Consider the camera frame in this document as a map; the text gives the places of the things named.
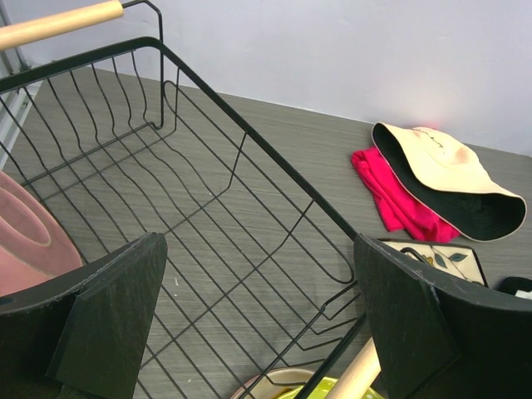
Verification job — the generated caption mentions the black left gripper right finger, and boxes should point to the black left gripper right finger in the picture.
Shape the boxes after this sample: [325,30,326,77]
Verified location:
[353,234,531,398]

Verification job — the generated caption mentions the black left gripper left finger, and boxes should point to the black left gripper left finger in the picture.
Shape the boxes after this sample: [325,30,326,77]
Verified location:
[1,233,168,398]

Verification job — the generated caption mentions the cream flower square plate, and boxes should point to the cream flower square plate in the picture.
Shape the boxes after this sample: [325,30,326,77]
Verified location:
[381,239,489,287]

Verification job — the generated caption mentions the green dotted round plate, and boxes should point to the green dotted round plate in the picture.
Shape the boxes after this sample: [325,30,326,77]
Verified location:
[278,377,384,399]

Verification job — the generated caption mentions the zebra striped blanket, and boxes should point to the zebra striped blanket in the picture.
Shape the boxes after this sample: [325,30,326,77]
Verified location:
[497,277,532,300]

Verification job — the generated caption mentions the pink dotted round plate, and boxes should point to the pink dotted round plate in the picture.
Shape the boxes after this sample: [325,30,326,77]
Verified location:
[1,172,82,296]

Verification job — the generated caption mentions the red folded cloth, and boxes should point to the red folded cloth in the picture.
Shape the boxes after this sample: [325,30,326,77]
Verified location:
[351,147,460,243]

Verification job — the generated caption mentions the beige black bucket hat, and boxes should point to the beige black bucket hat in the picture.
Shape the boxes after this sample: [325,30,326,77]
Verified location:
[372,122,528,242]

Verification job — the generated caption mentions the black wire dish rack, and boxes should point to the black wire dish rack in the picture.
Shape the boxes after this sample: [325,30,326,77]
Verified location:
[1,1,367,398]

